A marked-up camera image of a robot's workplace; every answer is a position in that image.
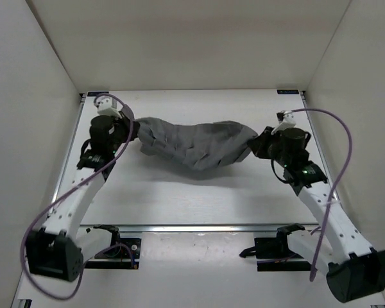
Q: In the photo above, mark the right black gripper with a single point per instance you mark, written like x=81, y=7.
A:
x=258, y=145

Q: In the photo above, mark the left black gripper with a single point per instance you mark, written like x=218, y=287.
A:
x=126, y=120

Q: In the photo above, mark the grey pleated skirt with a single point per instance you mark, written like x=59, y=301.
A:
x=198, y=151

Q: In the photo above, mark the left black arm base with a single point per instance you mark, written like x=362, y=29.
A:
x=123, y=253

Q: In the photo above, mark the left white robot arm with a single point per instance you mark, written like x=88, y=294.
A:
x=55, y=249

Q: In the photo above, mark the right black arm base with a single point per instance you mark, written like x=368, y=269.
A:
x=273, y=253

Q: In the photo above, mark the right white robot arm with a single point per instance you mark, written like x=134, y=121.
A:
x=352, y=266

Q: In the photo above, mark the left blue corner label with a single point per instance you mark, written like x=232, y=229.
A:
x=96, y=93

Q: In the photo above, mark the blue corner label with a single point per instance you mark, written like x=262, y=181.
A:
x=96, y=93
x=287, y=92

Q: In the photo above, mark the right blue corner label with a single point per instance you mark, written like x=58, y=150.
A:
x=287, y=92

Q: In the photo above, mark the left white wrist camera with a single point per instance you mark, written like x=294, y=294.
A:
x=107, y=106

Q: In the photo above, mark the left aluminium side rail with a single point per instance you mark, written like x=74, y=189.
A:
x=71, y=135

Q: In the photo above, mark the aluminium front rail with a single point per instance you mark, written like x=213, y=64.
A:
x=199, y=228

